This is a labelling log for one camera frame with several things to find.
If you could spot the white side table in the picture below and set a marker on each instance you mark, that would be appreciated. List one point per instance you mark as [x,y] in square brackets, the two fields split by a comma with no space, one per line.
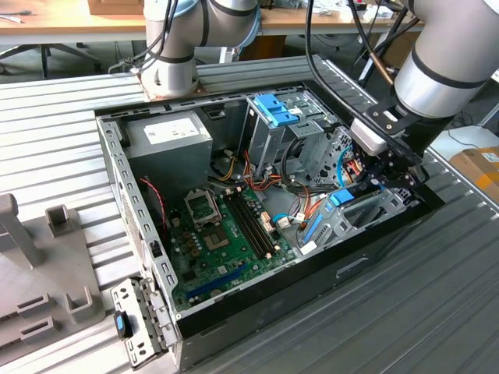
[471,140]

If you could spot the white papers pile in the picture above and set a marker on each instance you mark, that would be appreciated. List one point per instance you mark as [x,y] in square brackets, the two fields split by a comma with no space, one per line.
[327,8]

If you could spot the black open PC case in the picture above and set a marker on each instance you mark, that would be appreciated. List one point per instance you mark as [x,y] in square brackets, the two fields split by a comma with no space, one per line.
[312,288]

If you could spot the grey parts rack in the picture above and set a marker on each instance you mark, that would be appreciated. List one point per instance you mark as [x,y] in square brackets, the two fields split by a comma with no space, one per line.
[47,272]

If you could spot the large brown cardboard box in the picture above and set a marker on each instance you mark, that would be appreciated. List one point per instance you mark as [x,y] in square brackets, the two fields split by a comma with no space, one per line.
[401,46]

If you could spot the black tripod stand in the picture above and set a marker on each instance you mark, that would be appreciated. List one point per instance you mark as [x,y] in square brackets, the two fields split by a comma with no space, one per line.
[368,69]

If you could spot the grey metal disk bay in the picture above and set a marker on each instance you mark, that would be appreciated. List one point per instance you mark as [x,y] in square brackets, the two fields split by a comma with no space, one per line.
[331,231]

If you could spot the small brown cardboard box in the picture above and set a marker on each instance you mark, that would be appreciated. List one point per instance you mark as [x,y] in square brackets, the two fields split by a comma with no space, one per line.
[113,5]

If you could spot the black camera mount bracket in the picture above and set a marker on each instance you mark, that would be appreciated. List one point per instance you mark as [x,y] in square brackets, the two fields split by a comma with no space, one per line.
[401,121]

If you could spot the brown arm base plate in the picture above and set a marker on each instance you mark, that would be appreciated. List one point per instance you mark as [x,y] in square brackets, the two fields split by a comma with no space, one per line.
[200,92]

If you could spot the grey power supply unit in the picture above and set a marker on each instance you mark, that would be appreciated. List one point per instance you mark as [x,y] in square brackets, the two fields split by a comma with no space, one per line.
[167,159]

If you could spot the cardboard box with labels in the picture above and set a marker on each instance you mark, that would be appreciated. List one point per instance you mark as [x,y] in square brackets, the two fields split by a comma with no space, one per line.
[479,171]

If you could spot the hard disk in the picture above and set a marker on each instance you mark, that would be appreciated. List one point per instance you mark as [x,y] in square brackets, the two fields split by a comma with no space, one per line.
[340,197]

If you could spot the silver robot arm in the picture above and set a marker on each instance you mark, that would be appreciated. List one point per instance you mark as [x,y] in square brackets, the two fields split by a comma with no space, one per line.
[436,78]

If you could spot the office chair base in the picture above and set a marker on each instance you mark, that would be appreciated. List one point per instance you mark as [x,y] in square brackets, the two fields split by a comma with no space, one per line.
[44,58]

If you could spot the silver slot cover bracket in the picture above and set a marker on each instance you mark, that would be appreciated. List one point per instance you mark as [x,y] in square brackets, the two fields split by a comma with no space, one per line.
[125,293]

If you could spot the blue expansion slot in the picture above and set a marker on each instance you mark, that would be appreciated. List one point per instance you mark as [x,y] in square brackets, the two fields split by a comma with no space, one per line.
[218,281]

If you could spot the wooden desk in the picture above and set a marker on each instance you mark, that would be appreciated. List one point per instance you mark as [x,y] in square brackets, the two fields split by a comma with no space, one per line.
[58,21]
[331,23]

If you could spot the grey metal drive cage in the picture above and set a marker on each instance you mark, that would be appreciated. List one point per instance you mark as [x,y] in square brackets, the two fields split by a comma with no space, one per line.
[265,144]

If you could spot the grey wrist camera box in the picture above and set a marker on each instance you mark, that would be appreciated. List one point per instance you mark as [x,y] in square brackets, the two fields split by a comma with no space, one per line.
[366,136]

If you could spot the black RAM slot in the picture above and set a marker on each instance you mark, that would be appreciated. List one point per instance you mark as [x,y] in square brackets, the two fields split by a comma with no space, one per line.
[258,219]
[248,225]

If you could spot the white paper label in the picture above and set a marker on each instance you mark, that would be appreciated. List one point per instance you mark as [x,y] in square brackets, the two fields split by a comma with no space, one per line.
[307,248]

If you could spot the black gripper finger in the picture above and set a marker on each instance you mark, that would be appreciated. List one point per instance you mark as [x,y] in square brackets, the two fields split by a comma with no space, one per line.
[380,167]
[409,178]

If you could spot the blue drive cage latch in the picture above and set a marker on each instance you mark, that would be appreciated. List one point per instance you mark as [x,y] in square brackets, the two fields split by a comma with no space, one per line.
[269,106]

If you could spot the green motherboard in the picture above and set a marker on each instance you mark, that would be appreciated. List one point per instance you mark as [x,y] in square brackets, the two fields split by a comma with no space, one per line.
[234,243]

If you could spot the black chipset chip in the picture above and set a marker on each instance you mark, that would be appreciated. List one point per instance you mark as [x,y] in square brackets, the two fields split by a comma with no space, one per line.
[188,276]

